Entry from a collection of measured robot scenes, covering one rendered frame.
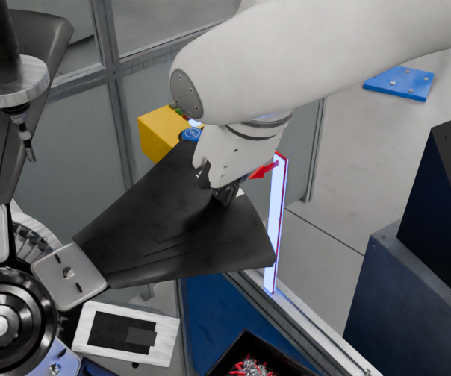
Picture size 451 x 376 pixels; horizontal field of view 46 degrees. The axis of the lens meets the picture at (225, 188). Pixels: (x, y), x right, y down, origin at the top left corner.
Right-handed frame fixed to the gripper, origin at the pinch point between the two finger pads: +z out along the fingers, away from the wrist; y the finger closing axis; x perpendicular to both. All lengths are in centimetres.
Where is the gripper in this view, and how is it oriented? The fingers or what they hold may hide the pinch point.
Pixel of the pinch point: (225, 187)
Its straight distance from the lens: 71.6
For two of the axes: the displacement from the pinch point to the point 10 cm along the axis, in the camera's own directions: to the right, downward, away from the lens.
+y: -7.8, 4.2, -4.7
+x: 6.0, 7.2, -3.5
